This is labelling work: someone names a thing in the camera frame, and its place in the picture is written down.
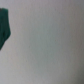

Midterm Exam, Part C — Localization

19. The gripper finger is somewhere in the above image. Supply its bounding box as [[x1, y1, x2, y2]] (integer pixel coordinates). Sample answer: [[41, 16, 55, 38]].
[[0, 8, 11, 50]]

